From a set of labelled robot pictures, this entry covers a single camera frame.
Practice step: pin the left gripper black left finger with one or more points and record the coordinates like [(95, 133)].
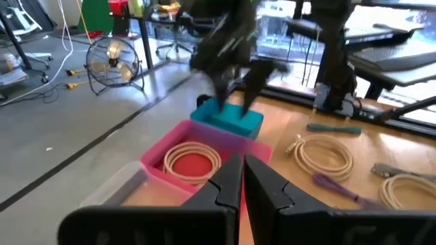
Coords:
[(204, 224)]

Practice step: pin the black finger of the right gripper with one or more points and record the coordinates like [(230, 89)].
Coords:
[(222, 88), (257, 81)]

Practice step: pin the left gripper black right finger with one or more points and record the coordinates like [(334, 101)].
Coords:
[(289, 224)]

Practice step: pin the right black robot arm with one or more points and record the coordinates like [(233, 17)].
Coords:
[(335, 51)]

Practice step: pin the teal plastic bin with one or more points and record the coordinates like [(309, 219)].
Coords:
[(235, 126)]

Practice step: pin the pink plastic bin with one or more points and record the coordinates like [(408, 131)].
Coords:
[(218, 136)]

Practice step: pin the black office chair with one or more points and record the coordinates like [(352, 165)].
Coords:
[(175, 41)]

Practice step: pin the yellow snack bag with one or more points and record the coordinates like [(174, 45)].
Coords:
[(170, 8)]

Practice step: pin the black office table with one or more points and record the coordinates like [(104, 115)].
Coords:
[(144, 41)]

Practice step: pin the pale green cup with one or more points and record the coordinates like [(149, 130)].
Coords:
[(136, 7)]

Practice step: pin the clear plastic bin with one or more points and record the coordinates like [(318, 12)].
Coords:
[(112, 185)]

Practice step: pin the black metal cage fan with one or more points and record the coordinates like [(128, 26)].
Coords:
[(114, 62)]

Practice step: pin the black desk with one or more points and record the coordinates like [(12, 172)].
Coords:
[(357, 32)]

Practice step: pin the red plastic tub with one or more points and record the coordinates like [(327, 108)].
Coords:
[(118, 7)]

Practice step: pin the green board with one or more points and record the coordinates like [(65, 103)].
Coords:
[(97, 15)]

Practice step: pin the yellow power plug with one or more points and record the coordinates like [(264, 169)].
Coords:
[(72, 85), (71, 72)]

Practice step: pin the dark grey desk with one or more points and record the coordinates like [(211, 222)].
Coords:
[(408, 76)]

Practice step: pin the stack of papers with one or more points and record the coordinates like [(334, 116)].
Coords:
[(12, 76)]

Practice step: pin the black stand pole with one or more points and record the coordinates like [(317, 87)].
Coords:
[(15, 44)]

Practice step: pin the black aluminium table frame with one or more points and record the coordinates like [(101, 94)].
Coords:
[(391, 117)]

